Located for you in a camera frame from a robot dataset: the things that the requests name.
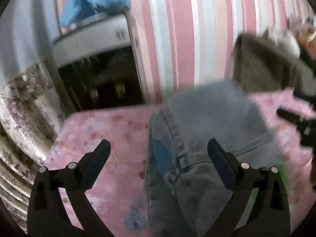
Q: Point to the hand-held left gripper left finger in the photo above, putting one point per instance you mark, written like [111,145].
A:
[95,165]

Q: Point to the brown floral curtain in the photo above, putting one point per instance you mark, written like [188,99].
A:
[27,103]

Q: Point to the green object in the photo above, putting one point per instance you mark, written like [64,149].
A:
[284,175]

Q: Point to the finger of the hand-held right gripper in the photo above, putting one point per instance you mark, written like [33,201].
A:
[288,116]

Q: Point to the brown cloth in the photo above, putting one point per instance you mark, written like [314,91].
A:
[261,61]

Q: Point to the blue cloth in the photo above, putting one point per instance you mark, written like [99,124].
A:
[93,0]

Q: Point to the white fluffy cloth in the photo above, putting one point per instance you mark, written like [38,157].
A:
[284,38]

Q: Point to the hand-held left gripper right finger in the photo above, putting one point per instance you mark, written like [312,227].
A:
[221,165]

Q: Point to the grey denim jacket yellow letters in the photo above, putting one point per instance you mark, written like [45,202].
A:
[205,128]

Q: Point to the pink floral bed sheet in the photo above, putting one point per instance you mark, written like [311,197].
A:
[118,138]

